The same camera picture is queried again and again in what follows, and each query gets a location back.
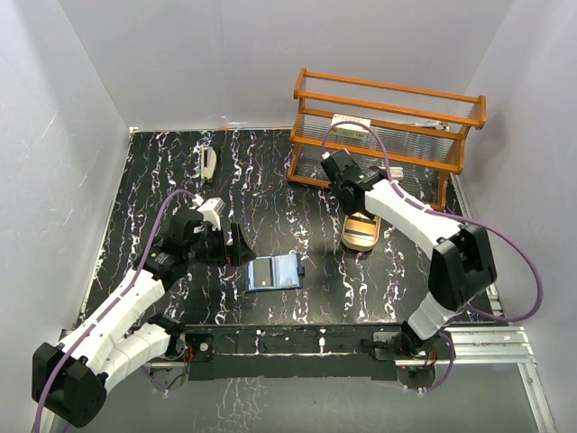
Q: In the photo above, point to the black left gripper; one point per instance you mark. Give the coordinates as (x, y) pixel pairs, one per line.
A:
(235, 253)

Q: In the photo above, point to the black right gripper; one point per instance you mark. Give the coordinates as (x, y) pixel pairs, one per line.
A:
(351, 209)

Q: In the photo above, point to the stack of silver cards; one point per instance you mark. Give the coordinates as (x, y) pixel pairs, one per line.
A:
(360, 225)

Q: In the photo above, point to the blue card holder wallet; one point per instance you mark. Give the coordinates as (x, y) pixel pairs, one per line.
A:
(288, 273)

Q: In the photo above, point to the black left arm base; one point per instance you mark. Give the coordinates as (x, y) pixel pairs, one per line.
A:
(168, 372)

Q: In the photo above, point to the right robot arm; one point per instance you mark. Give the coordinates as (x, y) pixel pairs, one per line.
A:
(461, 260)

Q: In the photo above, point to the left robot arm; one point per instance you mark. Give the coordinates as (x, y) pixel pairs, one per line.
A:
(72, 378)

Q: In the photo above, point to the beige oval card tray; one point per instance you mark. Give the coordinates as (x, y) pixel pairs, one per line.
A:
(360, 243)

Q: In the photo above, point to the white small stapler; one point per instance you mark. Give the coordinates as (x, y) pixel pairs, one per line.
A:
(396, 173)

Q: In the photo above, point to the white red small box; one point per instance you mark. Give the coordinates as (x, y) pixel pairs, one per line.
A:
(350, 126)

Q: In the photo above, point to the orange wooden shelf rack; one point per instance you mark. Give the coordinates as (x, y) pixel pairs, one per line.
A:
(421, 130)

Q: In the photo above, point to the white and black stapler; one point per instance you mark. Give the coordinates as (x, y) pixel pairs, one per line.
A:
(208, 162)

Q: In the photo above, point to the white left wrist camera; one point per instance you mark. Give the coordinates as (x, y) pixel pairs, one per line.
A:
(211, 210)

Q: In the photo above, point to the aluminium front rail frame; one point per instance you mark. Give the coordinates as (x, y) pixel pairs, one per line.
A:
(249, 351)

